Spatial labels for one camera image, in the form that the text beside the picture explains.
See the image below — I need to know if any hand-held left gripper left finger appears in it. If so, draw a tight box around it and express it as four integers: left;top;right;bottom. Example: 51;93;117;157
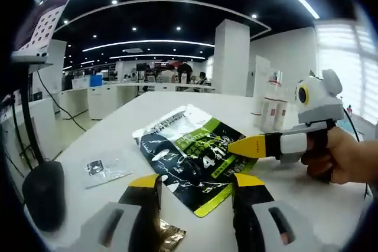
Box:
73;174;163;252

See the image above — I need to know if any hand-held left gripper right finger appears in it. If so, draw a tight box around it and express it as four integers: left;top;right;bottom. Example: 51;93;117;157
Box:
232;173;326;252

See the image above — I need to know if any gold skincare sachet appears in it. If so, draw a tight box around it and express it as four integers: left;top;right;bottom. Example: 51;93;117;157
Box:
153;216;188;250

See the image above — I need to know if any white skincare sachet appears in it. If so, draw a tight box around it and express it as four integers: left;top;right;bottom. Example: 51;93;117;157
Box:
85;149;133;191

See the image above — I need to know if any tall frosted skincare box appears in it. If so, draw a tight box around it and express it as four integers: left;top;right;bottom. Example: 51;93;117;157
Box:
250;55;272;101

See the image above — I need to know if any green and black skincare sachet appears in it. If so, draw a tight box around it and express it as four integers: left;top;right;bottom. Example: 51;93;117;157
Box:
132;104;258;219

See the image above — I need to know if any person's right hand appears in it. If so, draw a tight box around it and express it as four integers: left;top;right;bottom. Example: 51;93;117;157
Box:
301;127;364;185

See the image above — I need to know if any black round object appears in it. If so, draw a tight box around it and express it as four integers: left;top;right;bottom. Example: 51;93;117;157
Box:
22;160;66;233

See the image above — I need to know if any white square pillar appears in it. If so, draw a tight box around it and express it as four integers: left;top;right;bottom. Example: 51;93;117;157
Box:
213;18;252;97

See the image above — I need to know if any blue box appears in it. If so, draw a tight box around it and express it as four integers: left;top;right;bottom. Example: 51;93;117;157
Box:
89;74;104;88

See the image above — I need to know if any black-legged standing desk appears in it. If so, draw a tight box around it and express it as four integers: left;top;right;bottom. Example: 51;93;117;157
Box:
11;53;54;73

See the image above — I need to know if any computer monitor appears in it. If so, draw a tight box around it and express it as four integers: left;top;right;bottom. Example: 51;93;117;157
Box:
12;0;80;58

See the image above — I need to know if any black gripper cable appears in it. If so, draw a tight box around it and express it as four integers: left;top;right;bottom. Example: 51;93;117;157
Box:
341;106;373;203

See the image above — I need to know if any black desk cable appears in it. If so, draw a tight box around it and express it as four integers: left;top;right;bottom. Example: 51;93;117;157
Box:
35;70;89;132

